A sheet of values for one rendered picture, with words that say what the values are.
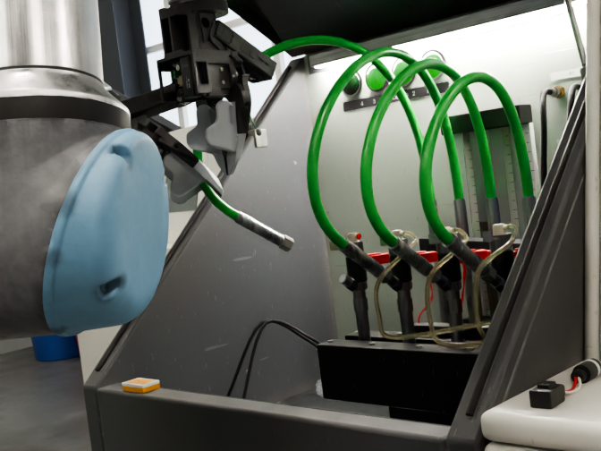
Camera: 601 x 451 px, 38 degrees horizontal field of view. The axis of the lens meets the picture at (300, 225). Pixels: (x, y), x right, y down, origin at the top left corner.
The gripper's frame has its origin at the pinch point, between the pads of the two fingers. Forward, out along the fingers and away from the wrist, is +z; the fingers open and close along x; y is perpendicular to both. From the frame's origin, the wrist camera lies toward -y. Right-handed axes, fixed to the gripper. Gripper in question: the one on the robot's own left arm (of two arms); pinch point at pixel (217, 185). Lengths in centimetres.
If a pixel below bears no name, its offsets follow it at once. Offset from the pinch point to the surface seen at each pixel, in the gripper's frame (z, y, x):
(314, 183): 11.2, -3.5, 18.5
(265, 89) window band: -77, -197, -514
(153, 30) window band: -196, -204, -595
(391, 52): 8.1, -27.1, 11.6
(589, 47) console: 27, -34, 31
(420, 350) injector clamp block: 35.1, 3.1, 10.9
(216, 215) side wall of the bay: 0.4, -1.0, -23.6
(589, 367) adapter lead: 45, 0, 38
